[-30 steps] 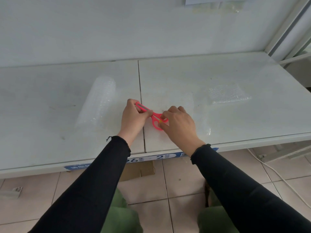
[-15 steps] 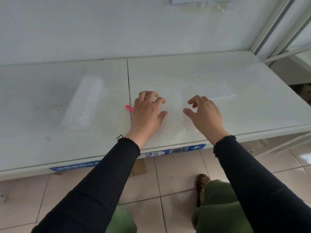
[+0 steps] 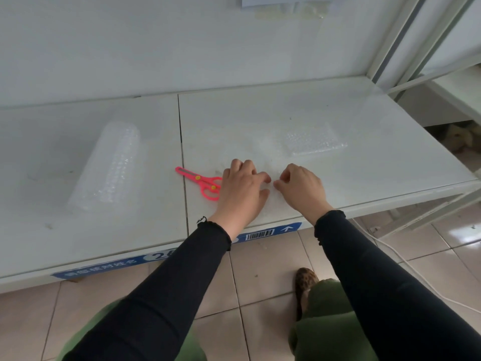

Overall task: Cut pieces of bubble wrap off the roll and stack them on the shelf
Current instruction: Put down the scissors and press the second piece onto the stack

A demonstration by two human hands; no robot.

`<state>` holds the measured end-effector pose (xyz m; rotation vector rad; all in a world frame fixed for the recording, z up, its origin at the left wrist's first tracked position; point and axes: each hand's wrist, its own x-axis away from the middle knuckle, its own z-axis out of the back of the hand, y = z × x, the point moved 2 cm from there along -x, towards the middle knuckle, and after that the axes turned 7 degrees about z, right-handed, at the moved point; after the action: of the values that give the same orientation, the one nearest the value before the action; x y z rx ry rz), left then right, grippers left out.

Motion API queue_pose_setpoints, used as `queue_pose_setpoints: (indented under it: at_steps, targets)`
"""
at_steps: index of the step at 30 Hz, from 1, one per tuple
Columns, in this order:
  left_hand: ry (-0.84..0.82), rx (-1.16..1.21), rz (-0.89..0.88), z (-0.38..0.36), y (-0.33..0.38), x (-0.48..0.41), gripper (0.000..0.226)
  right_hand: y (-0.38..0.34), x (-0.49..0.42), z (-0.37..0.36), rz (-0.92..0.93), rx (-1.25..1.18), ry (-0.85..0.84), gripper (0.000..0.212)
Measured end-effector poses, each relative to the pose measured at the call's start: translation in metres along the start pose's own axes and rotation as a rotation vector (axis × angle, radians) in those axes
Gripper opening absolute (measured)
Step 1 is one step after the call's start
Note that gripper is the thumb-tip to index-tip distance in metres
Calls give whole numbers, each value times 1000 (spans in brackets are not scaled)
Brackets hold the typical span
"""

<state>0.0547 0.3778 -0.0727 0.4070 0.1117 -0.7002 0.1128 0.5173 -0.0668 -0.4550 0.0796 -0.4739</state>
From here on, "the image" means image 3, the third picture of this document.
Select person's left forearm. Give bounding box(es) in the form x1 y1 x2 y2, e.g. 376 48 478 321
62 217 232 361

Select person's right hand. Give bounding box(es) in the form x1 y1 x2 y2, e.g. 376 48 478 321
273 164 334 225

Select white shelf board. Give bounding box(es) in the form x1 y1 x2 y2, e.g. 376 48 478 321
424 64 481 125

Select white cable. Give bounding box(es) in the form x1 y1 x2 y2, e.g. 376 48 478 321
350 218 481 315

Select leopard print shoe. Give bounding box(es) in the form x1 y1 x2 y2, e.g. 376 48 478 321
294 267 320 322

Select person's left hand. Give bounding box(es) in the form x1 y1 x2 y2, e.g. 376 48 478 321
208 159 272 240

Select beige brown bundle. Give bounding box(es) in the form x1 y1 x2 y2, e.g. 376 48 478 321
435 122 481 153

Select red plastic scissors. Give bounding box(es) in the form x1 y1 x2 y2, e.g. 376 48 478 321
175 166 223 201

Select folded bubble wrap piece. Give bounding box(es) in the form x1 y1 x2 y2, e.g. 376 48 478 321
282 125 348 157

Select bubble wrap roll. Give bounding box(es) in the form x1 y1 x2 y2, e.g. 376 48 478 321
66 120 142 214

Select clear bubble wrap sheet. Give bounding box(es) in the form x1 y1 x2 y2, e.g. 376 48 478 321
221 146 288 219

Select person's right forearm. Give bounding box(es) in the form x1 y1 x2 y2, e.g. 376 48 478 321
314 210 481 361

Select white metal rack frame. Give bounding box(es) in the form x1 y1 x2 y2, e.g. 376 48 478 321
366 0 481 238

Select blue label strip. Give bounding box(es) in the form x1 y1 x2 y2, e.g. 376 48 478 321
51 222 303 280

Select person's right leg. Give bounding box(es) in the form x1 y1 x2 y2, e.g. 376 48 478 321
289 278 381 361

